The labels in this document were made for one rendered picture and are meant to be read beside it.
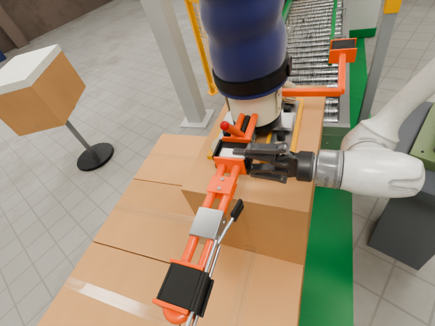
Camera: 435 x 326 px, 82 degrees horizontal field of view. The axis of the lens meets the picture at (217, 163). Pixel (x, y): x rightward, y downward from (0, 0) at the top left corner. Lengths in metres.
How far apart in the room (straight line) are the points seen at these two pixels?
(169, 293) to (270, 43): 0.59
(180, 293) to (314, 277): 1.21
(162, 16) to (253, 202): 1.73
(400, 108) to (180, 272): 0.62
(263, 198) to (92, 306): 0.87
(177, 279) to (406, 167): 0.50
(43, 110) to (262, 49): 1.86
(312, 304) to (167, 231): 0.87
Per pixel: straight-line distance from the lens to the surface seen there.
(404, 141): 1.23
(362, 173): 0.60
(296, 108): 0.98
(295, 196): 0.74
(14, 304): 2.41
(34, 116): 2.34
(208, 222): 0.56
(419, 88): 0.70
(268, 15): 0.65
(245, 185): 0.77
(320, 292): 1.62
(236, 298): 1.06
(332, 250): 1.71
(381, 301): 1.67
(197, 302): 0.50
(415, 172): 0.63
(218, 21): 0.66
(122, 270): 1.27
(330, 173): 0.60
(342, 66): 0.97
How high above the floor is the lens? 1.56
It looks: 46 degrees down
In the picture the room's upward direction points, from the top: 18 degrees counter-clockwise
